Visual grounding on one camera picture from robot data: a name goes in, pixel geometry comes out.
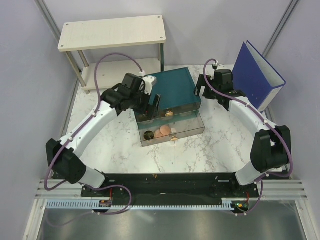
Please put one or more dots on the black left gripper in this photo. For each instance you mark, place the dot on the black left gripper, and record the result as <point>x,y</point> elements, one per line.
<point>148,110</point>

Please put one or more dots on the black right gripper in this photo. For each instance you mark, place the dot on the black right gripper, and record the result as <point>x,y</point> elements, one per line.
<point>201,82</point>

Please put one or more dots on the pink round compact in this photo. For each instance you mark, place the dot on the pink round compact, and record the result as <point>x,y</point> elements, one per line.
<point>158,134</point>
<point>165,130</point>

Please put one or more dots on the gold round jar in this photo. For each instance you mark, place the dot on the gold round jar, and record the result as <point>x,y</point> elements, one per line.
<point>148,135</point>

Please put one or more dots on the teal drawer organizer box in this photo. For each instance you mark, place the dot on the teal drawer organizer box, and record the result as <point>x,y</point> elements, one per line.
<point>174,85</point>

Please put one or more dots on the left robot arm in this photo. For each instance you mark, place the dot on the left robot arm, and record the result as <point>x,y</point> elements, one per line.
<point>64,155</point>

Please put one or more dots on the blue lever arch binder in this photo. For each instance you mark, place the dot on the blue lever arch binder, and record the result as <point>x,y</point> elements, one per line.
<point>256,77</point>

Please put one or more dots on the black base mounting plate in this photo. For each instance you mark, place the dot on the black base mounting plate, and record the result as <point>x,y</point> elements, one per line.
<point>172,188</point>

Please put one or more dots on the white wooden shelf table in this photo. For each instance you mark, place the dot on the white wooden shelf table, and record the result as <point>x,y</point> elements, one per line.
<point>101,34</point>

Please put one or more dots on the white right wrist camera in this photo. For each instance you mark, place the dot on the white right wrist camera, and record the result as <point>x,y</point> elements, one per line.
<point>216,66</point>

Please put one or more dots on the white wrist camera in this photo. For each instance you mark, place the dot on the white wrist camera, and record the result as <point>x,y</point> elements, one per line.
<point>216,66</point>
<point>148,82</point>

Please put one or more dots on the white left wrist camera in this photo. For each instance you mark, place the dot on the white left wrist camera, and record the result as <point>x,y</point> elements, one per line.
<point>148,82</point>

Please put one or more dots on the aluminium frame rail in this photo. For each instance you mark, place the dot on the aluminium frame rail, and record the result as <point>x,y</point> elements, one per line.
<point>280,189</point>

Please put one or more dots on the light blue cable duct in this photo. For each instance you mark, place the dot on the light blue cable duct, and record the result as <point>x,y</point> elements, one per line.
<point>98,204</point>

